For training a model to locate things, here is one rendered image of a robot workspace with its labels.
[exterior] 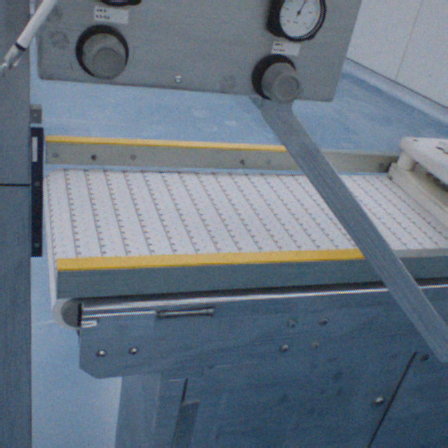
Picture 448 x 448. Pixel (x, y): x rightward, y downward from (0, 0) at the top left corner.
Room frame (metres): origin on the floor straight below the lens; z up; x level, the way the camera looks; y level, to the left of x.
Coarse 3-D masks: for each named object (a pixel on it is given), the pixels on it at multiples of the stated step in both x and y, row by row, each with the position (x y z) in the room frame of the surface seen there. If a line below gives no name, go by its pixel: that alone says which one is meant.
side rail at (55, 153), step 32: (64, 160) 0.62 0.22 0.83; (96, 160) 0.64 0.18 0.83; (128, 160) 0.66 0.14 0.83; (160, 160) 0.67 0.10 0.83; (192, 160) 0.69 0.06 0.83; (224, 160) 0.71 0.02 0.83; (256, 160) 0.73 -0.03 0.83; (288, 160) 0.75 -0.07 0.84; (352, 160) 0.80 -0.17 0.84; (384, 160) 0.82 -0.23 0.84
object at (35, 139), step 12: (36, 132) 0.62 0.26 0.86; (36, 144) 0.62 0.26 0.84; (36, 156) 0.62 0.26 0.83; (36, 168) 0.62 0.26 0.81; (36, 180) 0.62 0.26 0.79; (36, 192) 0.62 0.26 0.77; (36, 204) 0.62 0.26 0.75; (36, 216) 0.62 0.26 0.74; (36, 228) 0.62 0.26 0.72; (36, 240) 0.62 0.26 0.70; (36, 252) 0.62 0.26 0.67
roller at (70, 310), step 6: (72, 300) 0.39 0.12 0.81; (78, 300) 0.39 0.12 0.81; (66, 306) 0.38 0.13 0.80; (72, 306) 0.38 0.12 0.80; (78, 306) 0.38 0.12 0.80; (66, 312) 0.38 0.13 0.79; (72, 312) 0.38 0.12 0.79; (78, 312) 0.38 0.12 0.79; (66, 318) 0.38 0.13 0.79; (72, 318) 0.38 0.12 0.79; (78, 318) 0.38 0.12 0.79; (72, 324) 0.38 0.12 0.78; (78, 324) 0.38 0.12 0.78
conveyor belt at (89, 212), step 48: (48, 192) 0.57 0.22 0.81; (96, 192) 0.58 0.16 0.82; (144, 192) 0.60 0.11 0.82; (192, 192) 0.63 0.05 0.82; (240, 192) 0.66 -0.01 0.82; (288, 192) 0.69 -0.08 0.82; (384, 192) 0.76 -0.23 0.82; (48, 240) 0.48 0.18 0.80; (96, 240) 0.47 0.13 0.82; (144, 240) 0.49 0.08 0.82; (192, 240) 0.51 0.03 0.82; (240, 240) 0.53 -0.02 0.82; (288, 240) 0.56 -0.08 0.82; (336, 240) 0.58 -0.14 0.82; (432, 240) 0.63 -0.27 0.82
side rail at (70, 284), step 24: (240, 264) 0.43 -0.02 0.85; (264, 264) 0.44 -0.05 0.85; (288, 264) 0.45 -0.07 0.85; (312, 264) 0.47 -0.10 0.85; (336, 264) 0.48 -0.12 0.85; (360, 264) 0.49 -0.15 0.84; (408, 264) 0.52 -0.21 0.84; (432, 264) 0.53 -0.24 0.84; (72, 288) 0.37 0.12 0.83; (96, 288) 0.38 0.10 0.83; (120, 288) 0.39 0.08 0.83; (144, 288) 0.40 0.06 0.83; (168, 288) 0.41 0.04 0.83; (192, 288) 0.42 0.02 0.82; (216, 288) 0.43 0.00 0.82; (240, 288) 0.44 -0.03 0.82
